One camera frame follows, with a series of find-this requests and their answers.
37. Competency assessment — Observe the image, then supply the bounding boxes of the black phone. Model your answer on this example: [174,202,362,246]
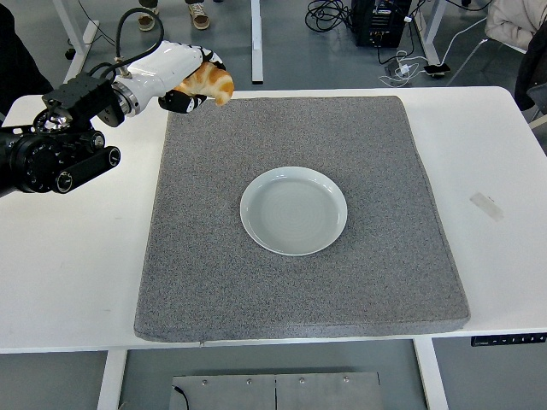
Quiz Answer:
[423,62,452,79]

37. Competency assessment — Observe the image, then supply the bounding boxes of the translucent tape piece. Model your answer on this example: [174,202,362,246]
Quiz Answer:
[468,191,504,222]

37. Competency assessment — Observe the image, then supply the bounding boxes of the thin black cable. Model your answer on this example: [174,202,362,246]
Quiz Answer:
[171,385,190,410]

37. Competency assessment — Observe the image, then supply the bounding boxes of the white background table leg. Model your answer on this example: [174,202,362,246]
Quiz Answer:
[249,0,264,85]
[412,0,450,65]
[53,0,101,85]

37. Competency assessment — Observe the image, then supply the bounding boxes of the round grey plate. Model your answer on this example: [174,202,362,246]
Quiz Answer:
[239,166,349,257]

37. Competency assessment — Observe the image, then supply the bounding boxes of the white charger with cable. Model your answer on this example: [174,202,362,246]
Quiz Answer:
[379,50,423,89]

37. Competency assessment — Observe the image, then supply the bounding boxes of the grey chair leg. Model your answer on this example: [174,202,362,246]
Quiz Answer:
[447,37,491,86]

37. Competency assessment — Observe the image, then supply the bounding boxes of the black computer box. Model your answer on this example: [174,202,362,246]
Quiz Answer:
[351,0,406,48]

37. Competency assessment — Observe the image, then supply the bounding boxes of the grey metal plate with screws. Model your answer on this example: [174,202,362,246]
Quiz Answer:
[171,371,382,410]

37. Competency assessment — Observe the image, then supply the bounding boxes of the black fabric mass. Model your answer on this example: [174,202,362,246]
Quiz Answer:
[0,6,55,127]

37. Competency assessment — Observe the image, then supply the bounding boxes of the black jacket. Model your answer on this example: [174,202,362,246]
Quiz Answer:
[515,29,547,114]

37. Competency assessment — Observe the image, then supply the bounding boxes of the tangled black cables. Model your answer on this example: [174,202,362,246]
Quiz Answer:
[304,0,356,33]

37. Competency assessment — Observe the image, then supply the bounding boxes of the black table control panel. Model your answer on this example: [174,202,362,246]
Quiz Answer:
[470,331,547,347]

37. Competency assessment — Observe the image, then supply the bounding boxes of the golden croissant bread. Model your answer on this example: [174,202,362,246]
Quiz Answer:
[173,61,236,106]

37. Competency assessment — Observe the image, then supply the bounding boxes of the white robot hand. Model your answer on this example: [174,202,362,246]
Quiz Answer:
[126,40,227,115]

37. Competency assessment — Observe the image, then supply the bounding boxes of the beige jacket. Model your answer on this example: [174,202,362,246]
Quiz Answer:
[485,0,547,44]

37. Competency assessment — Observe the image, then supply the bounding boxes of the person's right foot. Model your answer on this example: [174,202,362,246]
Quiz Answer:
[137,4,159,33]

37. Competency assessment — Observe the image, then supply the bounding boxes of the grey speckled mat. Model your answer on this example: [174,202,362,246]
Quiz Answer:
[133,95,472,343]

